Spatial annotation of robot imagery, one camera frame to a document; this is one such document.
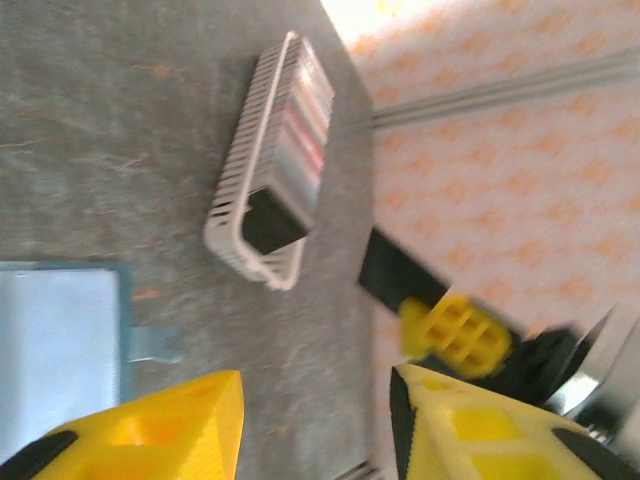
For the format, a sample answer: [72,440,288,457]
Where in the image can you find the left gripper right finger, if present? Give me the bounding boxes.
[389,363,640,480]

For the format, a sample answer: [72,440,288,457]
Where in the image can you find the aluminium frame post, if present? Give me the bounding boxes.
[372,49,640,132]

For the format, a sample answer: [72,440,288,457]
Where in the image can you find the black VIP card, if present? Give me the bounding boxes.
[355,227,452,322]

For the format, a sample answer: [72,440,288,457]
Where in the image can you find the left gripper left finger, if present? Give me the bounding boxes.
[0,369,245,480]

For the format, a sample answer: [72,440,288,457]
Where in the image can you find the black plastic card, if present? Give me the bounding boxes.
[239,187,314,257]

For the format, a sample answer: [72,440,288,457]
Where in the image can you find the stack of plastic cards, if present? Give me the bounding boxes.
[272,39,336,211]

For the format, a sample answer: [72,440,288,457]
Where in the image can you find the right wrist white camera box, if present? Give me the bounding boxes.
[547,304,640,436]

